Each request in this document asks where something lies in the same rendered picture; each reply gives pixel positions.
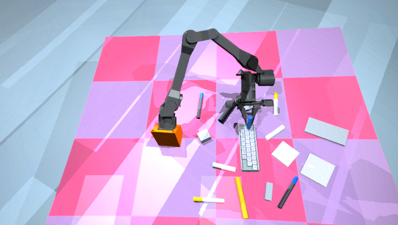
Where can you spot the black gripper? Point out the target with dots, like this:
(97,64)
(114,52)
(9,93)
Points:
(248,94)

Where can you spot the grey keyboard with white letter keys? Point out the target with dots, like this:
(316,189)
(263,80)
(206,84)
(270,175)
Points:
(248,148)

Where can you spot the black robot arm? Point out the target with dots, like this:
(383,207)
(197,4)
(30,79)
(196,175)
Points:
(167,119)

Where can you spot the blue stylus with white tip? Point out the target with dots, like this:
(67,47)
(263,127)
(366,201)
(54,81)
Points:
(249,121)

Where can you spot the white sheet of paper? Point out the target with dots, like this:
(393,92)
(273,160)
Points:
(317,170)

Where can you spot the grey cylinder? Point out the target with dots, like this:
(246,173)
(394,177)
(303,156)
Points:
(225,114)

